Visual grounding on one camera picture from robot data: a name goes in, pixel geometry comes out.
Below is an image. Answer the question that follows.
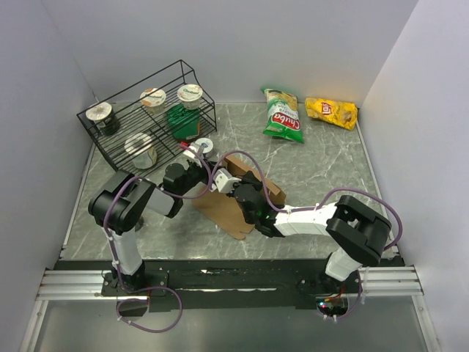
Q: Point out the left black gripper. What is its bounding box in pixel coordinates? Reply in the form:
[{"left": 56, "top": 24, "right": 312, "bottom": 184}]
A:
[{"left": 178, "top": 158, "right": 226, "bottom": 197}]

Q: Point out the brown cardboard box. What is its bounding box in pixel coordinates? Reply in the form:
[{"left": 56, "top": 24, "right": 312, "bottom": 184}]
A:
[{"left": 191, "top": 153, "right": 286, "bottom": 241}]

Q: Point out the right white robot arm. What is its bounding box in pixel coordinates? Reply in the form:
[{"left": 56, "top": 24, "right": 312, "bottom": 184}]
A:
[{"left": 215, "top": 172, "right": 391, "bottom": 293}]

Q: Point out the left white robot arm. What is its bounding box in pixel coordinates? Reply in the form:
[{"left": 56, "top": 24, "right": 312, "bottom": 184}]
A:
[{"left": 88, "top": 161, "right": 215, "bottom": 295}]

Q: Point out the small white yogurt cup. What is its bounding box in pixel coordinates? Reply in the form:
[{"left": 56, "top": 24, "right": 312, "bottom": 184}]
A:
[{"left": 195, "top": 138, "right": 214, "bottom": 158}]

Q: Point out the green snack bag in rack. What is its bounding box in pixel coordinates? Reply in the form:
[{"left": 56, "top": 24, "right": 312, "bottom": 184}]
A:
[{"left": 166, "top": 103, "right": 201, "bottom": 142}]

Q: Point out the white cup lower rack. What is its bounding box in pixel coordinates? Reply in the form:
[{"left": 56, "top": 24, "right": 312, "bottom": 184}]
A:
[{"left": 124, "top": 133, "right": 158, "bottom": 169}]

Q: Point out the green Chuba chips bag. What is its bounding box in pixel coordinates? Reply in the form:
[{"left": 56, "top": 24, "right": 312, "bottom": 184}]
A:
[{"left": 262, "top": 88, "right": 304, "bottom": 143}]

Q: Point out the Chobani yogurt cup on rack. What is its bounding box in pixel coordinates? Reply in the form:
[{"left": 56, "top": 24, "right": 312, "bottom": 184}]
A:
[{"left": 177, "top": 84, "right": 203, "bottom": 110}]

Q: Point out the orange yogurt cup on rack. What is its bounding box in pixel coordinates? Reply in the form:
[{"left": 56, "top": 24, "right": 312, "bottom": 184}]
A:
[{"left": 139, "top": 88, "right": 166, "bottom": 115}]

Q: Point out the dark yogurt cup on rack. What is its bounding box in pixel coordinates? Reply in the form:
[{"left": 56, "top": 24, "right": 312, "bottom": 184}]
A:
[{"left": 85, "top": 102, "right": 120, "bottom": 136}]

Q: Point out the yellow Lays chips bag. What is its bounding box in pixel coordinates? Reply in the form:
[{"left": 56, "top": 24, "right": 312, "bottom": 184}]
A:
[{"left": 305, "top": 97, "right": 358, "bottom": 131}]

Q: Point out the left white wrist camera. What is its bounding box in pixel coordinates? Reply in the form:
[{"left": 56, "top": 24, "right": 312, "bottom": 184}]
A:
[{"left": 180, "top": 142, "right": 204, "bottom": 163}]

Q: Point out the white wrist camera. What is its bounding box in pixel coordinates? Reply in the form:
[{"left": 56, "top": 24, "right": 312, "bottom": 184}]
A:
[
  {"left": 180, "top": 142, "right": 204, "bottom": 163},
  {"left": 211, "top": 168, "right": 241, "bottom": 194}
]

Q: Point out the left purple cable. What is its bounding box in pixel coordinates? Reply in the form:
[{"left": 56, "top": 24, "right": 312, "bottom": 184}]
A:
[{"left": 103, "top": 144, "right": 217, "bottom": 334}]

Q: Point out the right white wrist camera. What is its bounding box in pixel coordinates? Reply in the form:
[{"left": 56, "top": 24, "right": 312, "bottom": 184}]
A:
[{"left": 211, "top": 168, "right": 241, "bottom": 194}]

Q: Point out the black wire rack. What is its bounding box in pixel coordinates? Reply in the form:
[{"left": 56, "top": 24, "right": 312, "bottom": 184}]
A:
[{"left": 77, "top": 59, "right": 217, "bottom": 176}]

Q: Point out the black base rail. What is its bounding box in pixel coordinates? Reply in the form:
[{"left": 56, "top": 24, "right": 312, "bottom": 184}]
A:
[{"left": 101, "top": 259, "right": 359, "bottom": 312}]

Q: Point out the aluminium extrusion rail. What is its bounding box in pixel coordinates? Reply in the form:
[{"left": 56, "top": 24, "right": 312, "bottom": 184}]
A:
[{"left": 36, "top": 270, "right": 104, "bottom": 301}]

